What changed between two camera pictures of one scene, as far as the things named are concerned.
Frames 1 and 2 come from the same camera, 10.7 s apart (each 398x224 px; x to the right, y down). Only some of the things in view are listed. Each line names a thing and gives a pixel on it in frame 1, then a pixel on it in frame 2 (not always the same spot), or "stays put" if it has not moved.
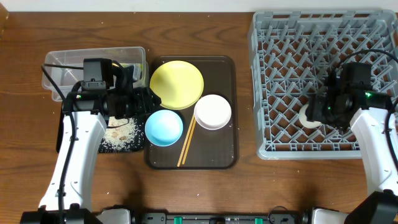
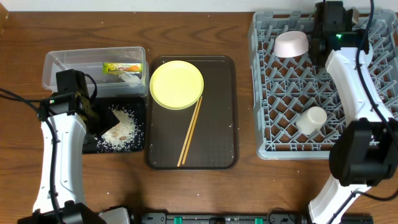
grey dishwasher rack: [293, 55] stays put
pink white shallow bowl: [212, 112] → [290, 43]
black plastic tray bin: [123, 134] stays put
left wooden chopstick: [186, 140] stays put
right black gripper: [314, 111] → [365, 45]
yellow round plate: [179, 84] stays put
